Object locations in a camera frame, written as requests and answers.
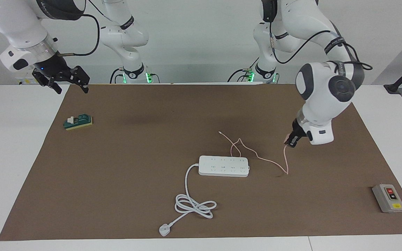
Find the white box with yellow label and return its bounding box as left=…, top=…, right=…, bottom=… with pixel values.
left=16, top=77, right=40, bottom=86

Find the pink charging cable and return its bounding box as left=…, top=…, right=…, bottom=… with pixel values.
left=218, top=131, right=289, bottom=175

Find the white power cord with plug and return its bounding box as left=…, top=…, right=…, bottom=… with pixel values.
left=159, top=164, right=217, bottom=237

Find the brown table mat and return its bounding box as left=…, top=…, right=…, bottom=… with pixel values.
left=0, top=84, right=402, bottom=242

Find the grey on-off switch box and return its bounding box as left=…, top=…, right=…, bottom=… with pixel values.
left=372, top=184, right=402, bottom=213

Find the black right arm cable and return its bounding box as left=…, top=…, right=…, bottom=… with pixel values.
left=56, top=0, right=101, bottom=57

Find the green knife switch block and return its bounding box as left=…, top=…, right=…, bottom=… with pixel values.
left=64, top=114, right=93, bottom=131

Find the white power strip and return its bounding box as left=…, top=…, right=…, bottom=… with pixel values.
left=198, top=155, right=250, bottom=177

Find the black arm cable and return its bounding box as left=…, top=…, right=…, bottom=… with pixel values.
left=56, top=0, right=101, bottom=57
left=269, top=21, right=373, bottom=70

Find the black base cable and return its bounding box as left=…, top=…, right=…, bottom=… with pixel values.
left=110, top=68, right=125, bottom=84
left=227, top=56, right=261, bottom=83

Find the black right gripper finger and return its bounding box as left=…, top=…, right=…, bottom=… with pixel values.
left=70, top=66, right=90, bottom=94
left=44, top=77, right=63, bottom=95

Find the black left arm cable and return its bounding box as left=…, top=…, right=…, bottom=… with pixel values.
left=269, top=21, right=373, bottom=70

